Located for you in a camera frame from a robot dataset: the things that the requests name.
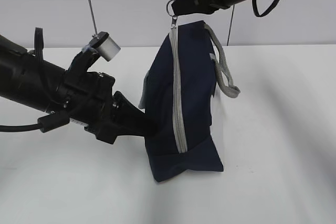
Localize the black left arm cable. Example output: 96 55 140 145
0 113 70 133

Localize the navy blue lunch bag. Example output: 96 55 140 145
139 20 240 183

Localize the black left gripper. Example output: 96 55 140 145
45 50 158 144

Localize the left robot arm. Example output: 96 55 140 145
1 28 158 144

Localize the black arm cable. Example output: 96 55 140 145
0 113 70 133
225 0 288 46

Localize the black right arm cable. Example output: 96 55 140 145
225 0 288 46

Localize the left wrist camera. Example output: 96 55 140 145
89 31 121 61

